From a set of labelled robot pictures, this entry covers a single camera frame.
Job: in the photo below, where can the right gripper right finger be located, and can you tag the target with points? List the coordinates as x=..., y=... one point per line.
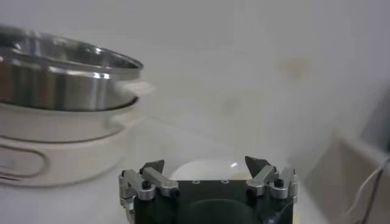
x=262, y=178

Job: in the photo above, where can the white steamed baozi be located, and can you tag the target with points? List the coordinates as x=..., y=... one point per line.
x=207, y=170

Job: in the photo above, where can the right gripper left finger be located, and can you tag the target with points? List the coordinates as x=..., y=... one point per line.
x=158, y=181

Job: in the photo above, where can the cream electric cooker pot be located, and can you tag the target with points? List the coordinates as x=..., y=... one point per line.
x=61, y=158

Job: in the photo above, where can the stainless steel steamer basket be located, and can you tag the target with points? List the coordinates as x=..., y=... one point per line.
x=61, y=88

